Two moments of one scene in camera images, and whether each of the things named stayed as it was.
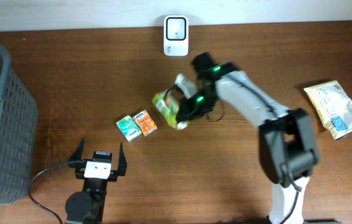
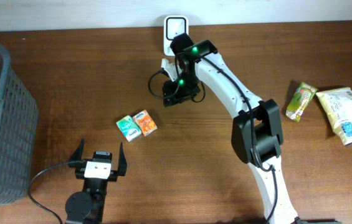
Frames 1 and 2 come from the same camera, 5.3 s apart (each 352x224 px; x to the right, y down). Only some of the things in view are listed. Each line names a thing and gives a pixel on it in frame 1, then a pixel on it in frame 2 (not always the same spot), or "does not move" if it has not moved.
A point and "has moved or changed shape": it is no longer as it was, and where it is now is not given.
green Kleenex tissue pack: [129, 127] does not move
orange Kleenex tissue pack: [146, 123] does not move
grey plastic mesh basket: [7, 129] does not move
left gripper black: [122, 162] does not move
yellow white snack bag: [337, 111] has moved or changed shape
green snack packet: [168, 107] -> [301, 100]
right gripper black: [185, 109] -> [174, 97]
